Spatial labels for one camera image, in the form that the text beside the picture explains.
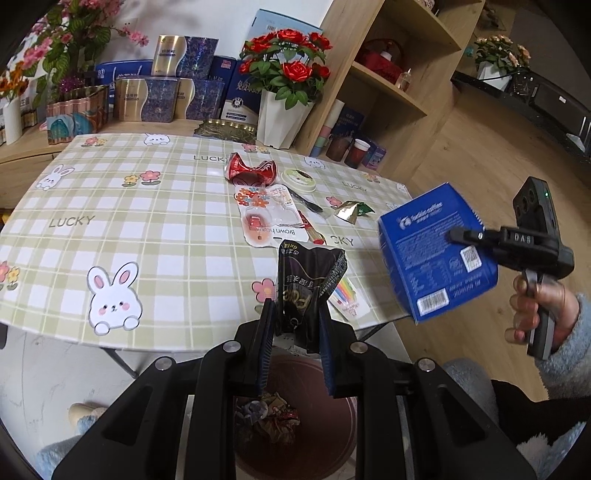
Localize person's right forearm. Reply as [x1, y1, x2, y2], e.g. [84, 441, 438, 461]
[536, 295, 591, 402]

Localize large light blue box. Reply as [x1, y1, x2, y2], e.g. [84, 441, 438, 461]
[252, 8, 324, 35]

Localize wooden shelf unit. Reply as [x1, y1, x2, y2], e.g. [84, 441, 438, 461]
[295, 0, 485, 153]

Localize red rose plant white pot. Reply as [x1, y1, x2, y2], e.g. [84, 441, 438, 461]
[239, 28, 333, 149]

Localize checked bunny tablecloth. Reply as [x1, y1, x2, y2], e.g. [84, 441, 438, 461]
[0, 134, 414, 352]

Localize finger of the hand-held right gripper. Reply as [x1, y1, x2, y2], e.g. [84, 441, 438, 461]
[449, 225, 506, 260]

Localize black table frame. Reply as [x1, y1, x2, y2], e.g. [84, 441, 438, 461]
[99, 346, 139, 380]

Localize red cup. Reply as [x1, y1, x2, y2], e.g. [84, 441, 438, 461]
[345, 138, 371, 169]

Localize black tv stand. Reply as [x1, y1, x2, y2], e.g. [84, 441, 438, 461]
[450, 69, 591, 162]

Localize green gold wrapper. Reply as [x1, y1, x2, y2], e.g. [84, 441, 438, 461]
[333, 200, 375, 223]

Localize small blue box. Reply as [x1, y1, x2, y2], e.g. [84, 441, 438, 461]
[362, 142, 387, 171]

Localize red basket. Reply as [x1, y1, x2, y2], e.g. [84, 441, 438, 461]
[355, 39, 403, 84]

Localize brown plastic bin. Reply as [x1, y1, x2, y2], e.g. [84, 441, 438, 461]
[233, 353, 358, 480]

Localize narrow red packet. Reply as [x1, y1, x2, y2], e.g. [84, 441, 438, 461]
[298, 210, 326, 245]

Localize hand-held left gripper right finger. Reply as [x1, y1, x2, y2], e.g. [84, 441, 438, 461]
[318, 307, 539, 480]

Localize red gold wrapper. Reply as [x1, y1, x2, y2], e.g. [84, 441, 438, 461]
[256, 392, 301, 441]

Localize blue white box round logo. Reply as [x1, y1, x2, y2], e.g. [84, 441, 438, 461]
[219, 60, 264, 125]

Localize orange flowers white vase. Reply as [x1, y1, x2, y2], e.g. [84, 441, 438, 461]
[0, 62, 28, 146]

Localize scalloped decorative tin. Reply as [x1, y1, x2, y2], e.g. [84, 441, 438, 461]
[45, 84, 110, 145]

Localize gold leaf tray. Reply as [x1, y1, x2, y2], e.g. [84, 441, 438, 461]
[193, 119, 259, 141]

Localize grey paper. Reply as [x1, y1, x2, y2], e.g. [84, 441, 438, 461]
[235, 399, 269, 423]

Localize brown cup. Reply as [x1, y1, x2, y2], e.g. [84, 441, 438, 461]
[325, 134, 354, 162]

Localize person's right hand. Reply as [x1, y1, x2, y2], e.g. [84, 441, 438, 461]
[505, 279, 580, 344]

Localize crushed red can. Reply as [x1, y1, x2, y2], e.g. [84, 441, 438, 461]
[224, 152, 279, 186]

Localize black snack bag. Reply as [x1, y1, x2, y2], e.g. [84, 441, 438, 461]
[274, 240, 348, 356]

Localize gold blue gift box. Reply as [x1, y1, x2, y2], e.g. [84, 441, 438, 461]
[177, 78, 227, 121]
[114, 78, 180, 123]
[152, 34, 220, 79]

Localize pink blossom branches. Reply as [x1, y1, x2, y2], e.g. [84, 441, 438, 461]
[0, 0, 151, 112]

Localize dark blue figure gift box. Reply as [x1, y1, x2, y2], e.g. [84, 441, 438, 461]
[330, 108, 365, 144]

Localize stack of pastel cups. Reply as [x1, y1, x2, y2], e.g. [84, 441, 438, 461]
[308, 99, 345, 158]

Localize pink rose plant white pot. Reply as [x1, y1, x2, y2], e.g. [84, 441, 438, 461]
[475, 34, 532, 92]

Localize flower print blister card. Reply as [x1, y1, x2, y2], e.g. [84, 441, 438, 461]
[233, 184, 309, 247]

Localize flat blue box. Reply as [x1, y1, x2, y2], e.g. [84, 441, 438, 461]
[95, 60, 155, 86]

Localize colour pen pack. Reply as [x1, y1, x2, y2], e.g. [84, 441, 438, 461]
[327, 274, 370, 324]

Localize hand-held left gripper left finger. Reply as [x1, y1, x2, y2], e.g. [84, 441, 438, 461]
[51, 300, 280, 480]

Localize blue coffee box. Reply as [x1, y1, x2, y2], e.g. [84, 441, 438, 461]
[378, 182, 499, 324]

